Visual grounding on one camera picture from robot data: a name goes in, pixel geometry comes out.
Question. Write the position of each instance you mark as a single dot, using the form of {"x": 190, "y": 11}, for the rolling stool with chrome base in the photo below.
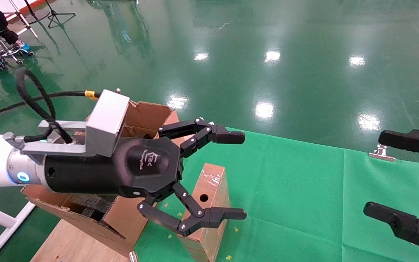
{"x": 11, "y": 51}

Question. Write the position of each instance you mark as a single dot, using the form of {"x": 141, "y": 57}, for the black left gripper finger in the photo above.
{"x": 227, "y": 137}
{"x": 216, "y": 214}

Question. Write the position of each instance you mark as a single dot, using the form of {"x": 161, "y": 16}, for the white tripod stand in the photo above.
{"x": 22, "y": 18}

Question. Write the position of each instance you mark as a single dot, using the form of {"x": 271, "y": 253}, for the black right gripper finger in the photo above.
{"x": 409, "y": 141}
{"x": 409, "y": 223}

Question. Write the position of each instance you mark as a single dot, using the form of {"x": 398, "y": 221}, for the black tripod stand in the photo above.
{"x": 58, "y": 16}

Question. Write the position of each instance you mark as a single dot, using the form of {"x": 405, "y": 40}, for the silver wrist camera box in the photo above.
{"x": 107, "y": 116}

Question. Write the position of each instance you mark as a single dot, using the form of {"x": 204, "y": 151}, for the wooden board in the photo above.
{"x": 67, "y": 245}

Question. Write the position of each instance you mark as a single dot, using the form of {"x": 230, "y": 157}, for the white metal frame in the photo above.
{"x": 2, "y": 218}

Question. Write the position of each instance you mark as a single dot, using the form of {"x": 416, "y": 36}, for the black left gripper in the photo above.
{"x": 86, "y": 174}

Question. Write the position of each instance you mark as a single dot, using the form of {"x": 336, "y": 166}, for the large open cardboard carton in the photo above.
{"x": 147, "y": 115}

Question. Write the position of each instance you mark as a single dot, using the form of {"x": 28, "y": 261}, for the small cardboard box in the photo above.
{"x": 214, "y": 182}

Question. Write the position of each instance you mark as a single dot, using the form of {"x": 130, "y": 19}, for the black foam block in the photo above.
{"x": 93, "y": 207}

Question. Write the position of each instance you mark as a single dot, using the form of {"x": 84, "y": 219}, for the green table cloth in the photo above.
{"x": 304, "y": 203}

